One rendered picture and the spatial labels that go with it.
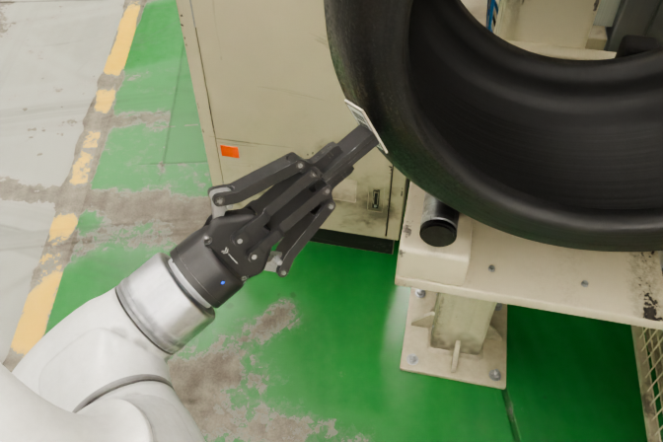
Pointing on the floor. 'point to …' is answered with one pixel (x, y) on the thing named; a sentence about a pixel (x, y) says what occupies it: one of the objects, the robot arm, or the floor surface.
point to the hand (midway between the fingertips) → (344, 154)
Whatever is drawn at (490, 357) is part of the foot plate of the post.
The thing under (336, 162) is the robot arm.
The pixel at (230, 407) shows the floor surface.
